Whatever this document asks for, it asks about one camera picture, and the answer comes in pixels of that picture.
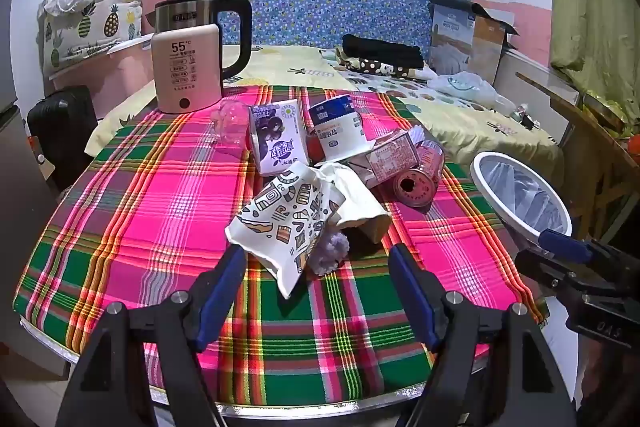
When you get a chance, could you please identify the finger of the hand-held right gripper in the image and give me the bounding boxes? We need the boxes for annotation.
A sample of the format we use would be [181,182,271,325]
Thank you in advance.
[515,249,591,293]
[539,228,626,273]

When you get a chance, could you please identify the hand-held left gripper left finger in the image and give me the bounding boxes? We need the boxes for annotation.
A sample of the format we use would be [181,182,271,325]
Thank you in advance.
[57,244,248,427]

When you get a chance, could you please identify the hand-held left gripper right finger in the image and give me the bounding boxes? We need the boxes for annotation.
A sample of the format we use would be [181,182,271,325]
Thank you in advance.
[389,243,576,427]

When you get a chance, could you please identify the white bin with liner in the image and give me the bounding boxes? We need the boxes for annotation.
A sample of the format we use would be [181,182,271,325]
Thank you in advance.
[470,151,573,253]

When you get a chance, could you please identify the patterned white paper bag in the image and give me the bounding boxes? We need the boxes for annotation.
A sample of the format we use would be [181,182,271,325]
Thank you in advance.
[224,160,343,300]

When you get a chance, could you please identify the purple-white tissue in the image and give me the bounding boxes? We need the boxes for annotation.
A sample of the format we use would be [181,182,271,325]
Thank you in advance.
[306,229,351,278]

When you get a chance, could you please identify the red drink can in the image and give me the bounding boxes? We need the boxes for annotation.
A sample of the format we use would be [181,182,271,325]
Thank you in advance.
[392,139,446,208]

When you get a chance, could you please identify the cream paper bag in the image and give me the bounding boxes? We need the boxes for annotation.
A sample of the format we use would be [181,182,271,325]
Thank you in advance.
[315,162,392,244]

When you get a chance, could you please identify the pink white juice carton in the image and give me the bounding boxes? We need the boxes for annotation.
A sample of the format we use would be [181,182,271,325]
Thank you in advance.
[350,130,421,185]

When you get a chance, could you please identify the purple milk carton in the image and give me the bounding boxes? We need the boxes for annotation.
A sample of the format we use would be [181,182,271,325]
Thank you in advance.
[248,99,308,178]

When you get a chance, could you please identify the clear red label plastic bottle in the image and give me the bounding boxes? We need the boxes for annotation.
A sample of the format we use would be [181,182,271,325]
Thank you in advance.
[212,99,256,150]

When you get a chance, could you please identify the white blue yogurt cup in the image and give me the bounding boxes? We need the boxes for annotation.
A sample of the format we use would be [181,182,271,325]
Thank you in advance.
[307,94,366,162]

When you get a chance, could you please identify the pink green plaid tablecloth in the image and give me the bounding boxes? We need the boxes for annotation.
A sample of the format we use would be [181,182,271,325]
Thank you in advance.
[12,84,548,408]

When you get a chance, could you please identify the wooden folding table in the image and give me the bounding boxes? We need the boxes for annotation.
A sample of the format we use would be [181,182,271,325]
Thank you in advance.
[515,72,640,248]

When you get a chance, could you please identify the yellow green foil bag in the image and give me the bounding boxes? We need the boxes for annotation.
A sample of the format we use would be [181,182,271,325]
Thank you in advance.
[582,92,631,132]

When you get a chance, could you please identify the white plastic bag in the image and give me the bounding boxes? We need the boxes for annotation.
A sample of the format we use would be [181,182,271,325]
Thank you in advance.
[430,71,498,104]

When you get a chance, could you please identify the white fruit print cloth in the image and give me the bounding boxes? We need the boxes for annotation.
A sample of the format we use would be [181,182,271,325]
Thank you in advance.
[320,49,501,112]

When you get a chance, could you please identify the grey cabinet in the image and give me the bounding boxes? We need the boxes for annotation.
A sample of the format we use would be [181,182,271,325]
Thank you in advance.
[0,77,61,358]

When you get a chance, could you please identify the pink steel electric kettle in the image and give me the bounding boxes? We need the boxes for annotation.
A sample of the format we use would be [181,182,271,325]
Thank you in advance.
[151,0,253,115]

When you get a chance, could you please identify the brown polka dot cloth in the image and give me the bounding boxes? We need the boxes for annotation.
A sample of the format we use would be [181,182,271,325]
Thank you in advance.
[335,49,426,80]

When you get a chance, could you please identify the black suitcase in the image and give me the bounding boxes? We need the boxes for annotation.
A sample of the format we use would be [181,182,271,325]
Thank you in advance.
[26,86,98,192]

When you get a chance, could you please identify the cardboard quilt box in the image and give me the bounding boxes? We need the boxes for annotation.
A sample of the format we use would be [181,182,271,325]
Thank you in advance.
[427,0,521,85]

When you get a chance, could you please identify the bed with yellow sheet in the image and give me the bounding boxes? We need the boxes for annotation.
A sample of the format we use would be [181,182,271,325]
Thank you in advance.
[85,44,566,188]

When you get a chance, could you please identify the green curtain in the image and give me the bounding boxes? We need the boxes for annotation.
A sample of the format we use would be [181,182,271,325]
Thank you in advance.
[542,0,640,122]

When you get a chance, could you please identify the pink storage box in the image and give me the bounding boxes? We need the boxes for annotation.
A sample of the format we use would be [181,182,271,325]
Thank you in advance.
[47,32,157,120]

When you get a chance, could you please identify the black folded clothes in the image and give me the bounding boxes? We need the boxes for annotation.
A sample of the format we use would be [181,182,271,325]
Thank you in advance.
[341,34,425,70]

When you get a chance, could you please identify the pineapple print bedding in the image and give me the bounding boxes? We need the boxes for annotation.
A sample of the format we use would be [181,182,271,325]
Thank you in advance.
[40,0,161,75]

